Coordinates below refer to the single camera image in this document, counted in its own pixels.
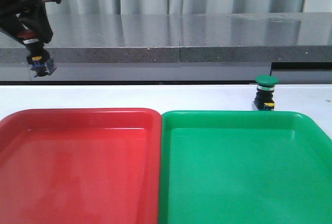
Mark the grey stone counter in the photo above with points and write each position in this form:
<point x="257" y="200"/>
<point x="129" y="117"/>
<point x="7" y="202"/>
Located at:
<point x="222" y="48"/>

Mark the red plastic tray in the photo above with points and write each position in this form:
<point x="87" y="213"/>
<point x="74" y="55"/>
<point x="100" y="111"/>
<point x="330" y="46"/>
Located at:
<point x="80" y="166"/>

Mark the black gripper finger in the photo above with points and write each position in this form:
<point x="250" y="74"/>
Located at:
<point x="35" y="18"/>
<point x="11" y="26"/>

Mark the red mushroom push button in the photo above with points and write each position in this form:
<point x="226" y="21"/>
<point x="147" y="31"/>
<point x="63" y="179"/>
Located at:
<point x="39" y="59"/>

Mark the green plastic tray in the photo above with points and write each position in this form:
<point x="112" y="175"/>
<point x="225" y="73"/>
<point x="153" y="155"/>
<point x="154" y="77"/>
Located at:
<point x="244" y="167"/>

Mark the green mushroom push button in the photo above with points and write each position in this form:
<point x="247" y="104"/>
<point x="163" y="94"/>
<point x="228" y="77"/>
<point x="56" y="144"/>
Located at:
<point x="264" y="95"/>

